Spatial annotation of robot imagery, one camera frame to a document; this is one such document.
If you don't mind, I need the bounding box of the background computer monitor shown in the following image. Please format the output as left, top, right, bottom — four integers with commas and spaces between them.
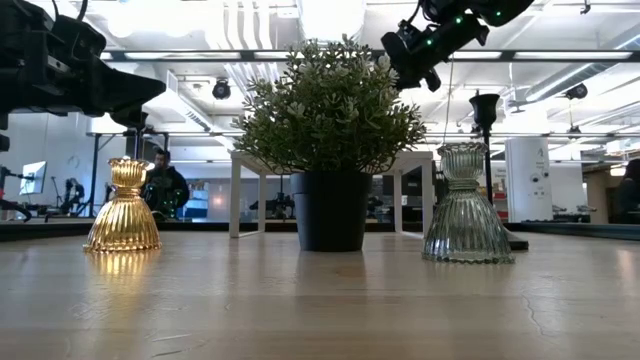
18, 160, 48, 196

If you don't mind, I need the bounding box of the green ribbed glass candle holder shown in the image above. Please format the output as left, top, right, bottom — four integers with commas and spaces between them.
421, 141, 516, 265

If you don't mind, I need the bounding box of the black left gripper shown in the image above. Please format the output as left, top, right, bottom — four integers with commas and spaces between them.
0, 0, 167, 118

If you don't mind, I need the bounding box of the short black metal candlestick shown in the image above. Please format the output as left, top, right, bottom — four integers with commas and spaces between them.
468, 92, 530, 252

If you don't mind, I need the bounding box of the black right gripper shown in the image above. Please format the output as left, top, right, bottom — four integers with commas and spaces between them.
381, 13, 491, 94

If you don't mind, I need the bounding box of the white cylindrical column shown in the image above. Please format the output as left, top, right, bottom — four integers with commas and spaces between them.
504, 136, 554, 223

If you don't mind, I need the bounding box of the artificial green plant black pot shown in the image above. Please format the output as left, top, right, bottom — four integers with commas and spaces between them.
232, 34, 427, 253

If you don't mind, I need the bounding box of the person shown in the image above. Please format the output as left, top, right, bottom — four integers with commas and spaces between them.
617, 158, 640, 225
142, 148, 191, 221

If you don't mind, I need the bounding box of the amber ribbed glass candle holder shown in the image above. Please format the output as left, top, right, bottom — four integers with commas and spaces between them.
82, 156, 164, 254

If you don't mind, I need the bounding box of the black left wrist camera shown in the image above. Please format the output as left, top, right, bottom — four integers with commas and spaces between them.
47, 14, 107, 65

